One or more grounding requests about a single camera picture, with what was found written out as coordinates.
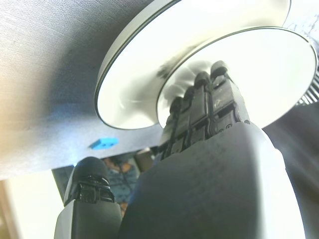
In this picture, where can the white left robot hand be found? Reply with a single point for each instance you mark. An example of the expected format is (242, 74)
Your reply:
(204, 189)

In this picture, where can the white round ceramic plate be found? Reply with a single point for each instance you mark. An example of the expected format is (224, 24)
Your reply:
(261, 74)
(129, 82)

